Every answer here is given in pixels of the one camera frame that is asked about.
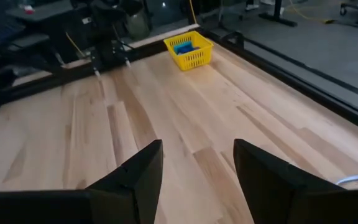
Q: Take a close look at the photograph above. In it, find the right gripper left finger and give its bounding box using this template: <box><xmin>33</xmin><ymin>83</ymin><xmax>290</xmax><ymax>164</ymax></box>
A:
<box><xmin>85</xmin><ymin>139</ymin><xmax>165</xmax><ymax>224</ymax></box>

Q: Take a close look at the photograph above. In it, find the yellow plastic basket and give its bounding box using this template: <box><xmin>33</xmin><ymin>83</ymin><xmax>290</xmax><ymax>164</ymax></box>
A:
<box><xmin>163</xmin><ymin>30</ymin><xmax>214</xmax><ymax>72</ymax></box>

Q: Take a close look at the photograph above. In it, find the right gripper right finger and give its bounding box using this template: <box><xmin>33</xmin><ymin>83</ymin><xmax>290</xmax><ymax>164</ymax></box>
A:
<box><xmin>232</xmin><ymin>138</ymin><xmax>348</xmax><ymax>224</ymax></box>

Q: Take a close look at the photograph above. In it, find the yellow extension cable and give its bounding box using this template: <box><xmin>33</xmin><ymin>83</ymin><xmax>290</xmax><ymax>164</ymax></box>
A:
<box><xmin>287</xmin><ymin>0</ymin><xmax>336</xmax><ymax>26</ymax></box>
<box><xmin>188</xmin><ymin>0</ymin><xmax>199</xmax><ymax>25</ymax></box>

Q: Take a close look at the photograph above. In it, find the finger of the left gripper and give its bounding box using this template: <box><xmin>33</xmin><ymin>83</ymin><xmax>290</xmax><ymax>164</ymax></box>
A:
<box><xmin>116</xmin><ymin>43</ymin><xmax>134</xmax><ymax>69</ymax></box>
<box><xmin>89</xmin><ymin>51</ymin><xmax>103</xmax><ymax>82</ymax></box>

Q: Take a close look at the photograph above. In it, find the black floor bar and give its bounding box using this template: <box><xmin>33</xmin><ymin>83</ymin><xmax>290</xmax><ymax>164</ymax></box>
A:
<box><xmin>257</xmin><ymin>0</ymin><xmax>298</xmax><ymax>28</ymax></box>

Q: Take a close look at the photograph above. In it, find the bright blue staple box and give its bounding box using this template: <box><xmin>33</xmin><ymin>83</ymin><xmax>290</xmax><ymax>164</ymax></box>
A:
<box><xmin>178</xmin><ymin>46</ymin><xmax>201</xmax><ymax>57</ymax></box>

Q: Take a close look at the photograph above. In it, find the black metal table frame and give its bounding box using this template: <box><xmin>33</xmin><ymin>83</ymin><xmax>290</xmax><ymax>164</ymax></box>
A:
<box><xmin>0</xmin><ymin>26</ymin><xmax>358</xmax><ymax>138</ymax></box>

